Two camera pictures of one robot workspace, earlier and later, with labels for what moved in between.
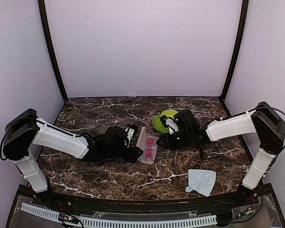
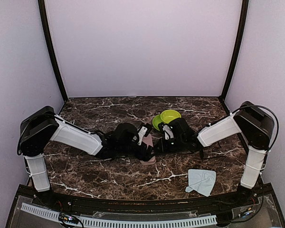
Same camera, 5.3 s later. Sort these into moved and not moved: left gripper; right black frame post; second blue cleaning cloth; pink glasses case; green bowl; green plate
Moved: left gripper; pink glasses case
Not moved: right black frame post; green bowl; second blue cleaning cloth; green plate
